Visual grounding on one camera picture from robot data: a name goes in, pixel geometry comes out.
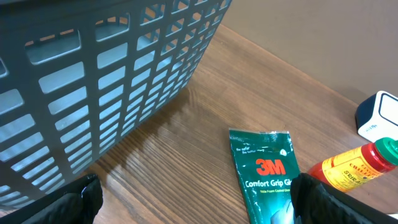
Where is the green 3M wipes pouch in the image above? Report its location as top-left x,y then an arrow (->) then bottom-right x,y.
229,129 -> 300,224

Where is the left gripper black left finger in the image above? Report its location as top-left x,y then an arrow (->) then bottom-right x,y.
1,174 -> 103,224

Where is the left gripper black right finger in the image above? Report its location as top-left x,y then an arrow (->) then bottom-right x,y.
290,173 -> 397,224

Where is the sriracha bottle with green cap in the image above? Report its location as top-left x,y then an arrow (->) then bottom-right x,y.
308,138 -> 397,192

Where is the grey plastic shopping basket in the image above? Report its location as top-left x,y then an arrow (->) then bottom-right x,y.
1,0 -> 231,210

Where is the white barcode scanner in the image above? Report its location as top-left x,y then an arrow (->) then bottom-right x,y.
355,91 -> 397,142

